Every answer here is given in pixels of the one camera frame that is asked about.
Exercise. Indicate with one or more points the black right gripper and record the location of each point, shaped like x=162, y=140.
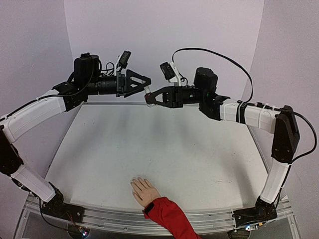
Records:
x=176, y=96

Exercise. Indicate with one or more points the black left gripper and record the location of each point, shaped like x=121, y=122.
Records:
x=125, y=83

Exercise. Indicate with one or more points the red nail polish bottle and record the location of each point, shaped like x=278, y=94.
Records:
x=149, y=98

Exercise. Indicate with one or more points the white nail polish cap brush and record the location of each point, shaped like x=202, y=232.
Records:
x=147, y=89

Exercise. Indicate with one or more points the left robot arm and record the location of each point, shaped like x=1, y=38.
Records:
x=87, y=78

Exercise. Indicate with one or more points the red jacket sleeve forearm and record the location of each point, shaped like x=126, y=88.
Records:
x=169, y=215

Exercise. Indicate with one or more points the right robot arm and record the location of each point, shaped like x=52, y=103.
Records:
x=281, y=123

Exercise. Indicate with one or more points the mannequin hand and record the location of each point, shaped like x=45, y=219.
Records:
x=143, y=191

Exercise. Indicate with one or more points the circuit board with leds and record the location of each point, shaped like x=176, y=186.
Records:
x=77, y=232

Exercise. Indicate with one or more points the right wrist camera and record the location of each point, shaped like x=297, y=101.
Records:
x=171, y=73

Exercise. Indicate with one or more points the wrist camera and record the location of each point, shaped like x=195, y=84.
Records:
x=122, y=62
x=171, y=73

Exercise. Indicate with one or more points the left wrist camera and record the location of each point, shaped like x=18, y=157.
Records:
x=122, y=62

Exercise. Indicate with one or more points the aluminium front rail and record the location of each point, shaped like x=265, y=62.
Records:
x=203, y=222

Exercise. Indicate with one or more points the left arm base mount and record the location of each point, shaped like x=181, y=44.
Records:
x=57, y=208

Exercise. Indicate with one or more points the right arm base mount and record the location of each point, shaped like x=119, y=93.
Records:
x=260, y=213

